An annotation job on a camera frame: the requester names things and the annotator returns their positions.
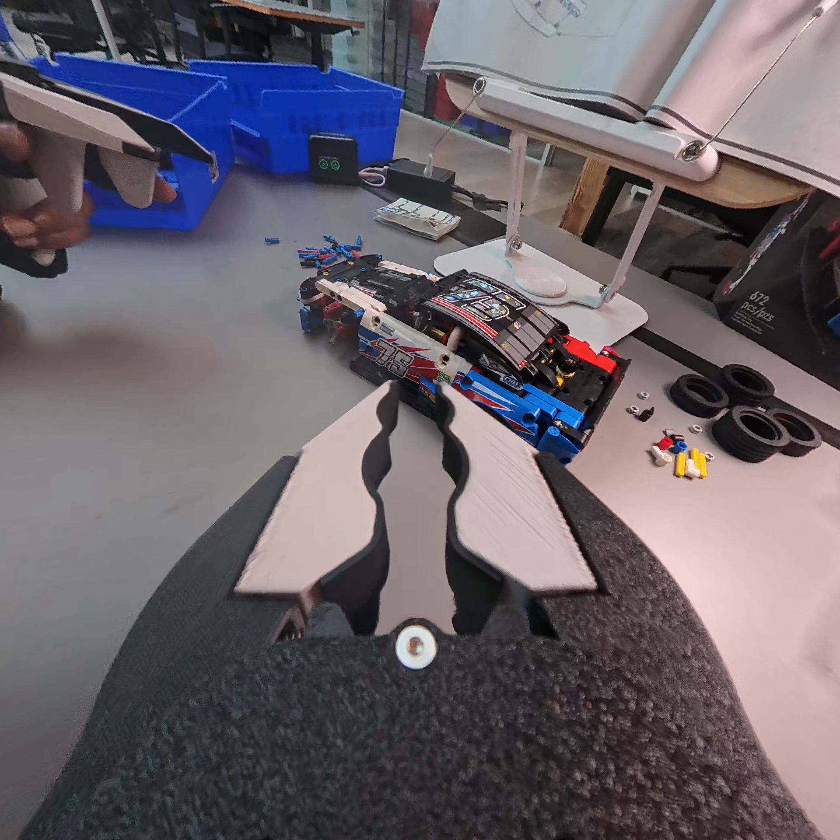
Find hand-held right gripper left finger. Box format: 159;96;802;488
234;381;401;635

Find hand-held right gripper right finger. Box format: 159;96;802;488
438;384;599;635

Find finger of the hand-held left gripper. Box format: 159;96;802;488
26;67;219;183
0;71;162;158

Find instruction booklet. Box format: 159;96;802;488
422;0;840;193

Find grey desk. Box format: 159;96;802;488
0;108;840;840

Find person's left hand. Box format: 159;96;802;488
0;121;94;250

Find blue plastic bin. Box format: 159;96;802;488
31;52;235;232
189;59;406;176

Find black device with green lights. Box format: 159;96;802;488
308;133;361;186

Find background wooden table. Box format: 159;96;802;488
210;0;366;73

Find pile of small coloured bricks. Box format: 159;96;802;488
651;430;713;480

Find pile of small blue pins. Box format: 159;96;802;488
264;232;366;271

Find toy brick race car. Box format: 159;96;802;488
298;252;632;468

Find black toy tire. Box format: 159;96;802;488
711;405;789;464
670;373;730;420
718;364;776;408
764;407;823;459

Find white book stand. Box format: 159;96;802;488
425;3;829;343

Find black power adapter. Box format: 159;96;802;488
386;160;457;202

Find sticker sheets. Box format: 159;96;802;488
373;195;463;243

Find wooden table leg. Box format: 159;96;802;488
560;156;616;238

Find black product box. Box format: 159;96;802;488
713;190;840;376

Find black cable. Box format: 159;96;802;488
453;185;526;212

